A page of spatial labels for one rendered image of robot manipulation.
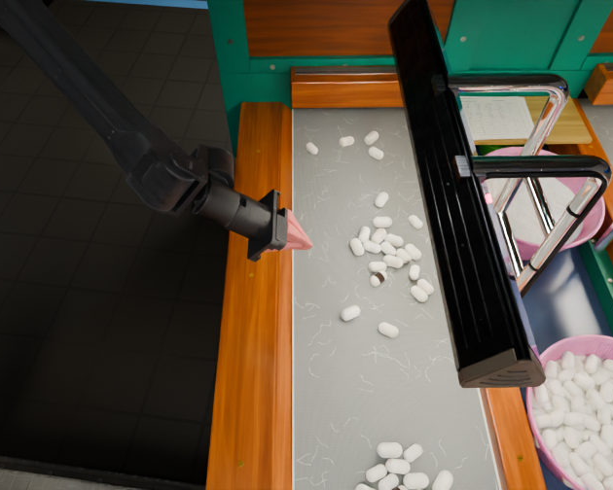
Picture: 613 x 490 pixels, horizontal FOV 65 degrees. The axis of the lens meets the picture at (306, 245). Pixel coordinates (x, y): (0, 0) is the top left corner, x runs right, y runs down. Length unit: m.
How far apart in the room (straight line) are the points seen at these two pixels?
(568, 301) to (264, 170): 0.66
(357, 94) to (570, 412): 0.73
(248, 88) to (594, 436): 0.94
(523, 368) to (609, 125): 0.95
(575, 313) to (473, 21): 0.62
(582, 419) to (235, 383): 0.54
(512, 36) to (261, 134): 0.58
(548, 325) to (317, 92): 0.66
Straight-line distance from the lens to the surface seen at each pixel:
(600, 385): 0.96
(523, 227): 1.07
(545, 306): 1.04
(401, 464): 0.77
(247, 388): 0.79
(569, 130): 1.24
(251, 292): 0.85
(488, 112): 1.21
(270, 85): 1.16
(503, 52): 1.21
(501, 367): 0.47
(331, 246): 0.93
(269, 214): 0.72
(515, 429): 0.82
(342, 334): 0.84
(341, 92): 1.10
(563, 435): 0.89
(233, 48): 1.12
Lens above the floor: 1.51
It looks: 55 degrees down
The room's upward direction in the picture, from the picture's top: straight up
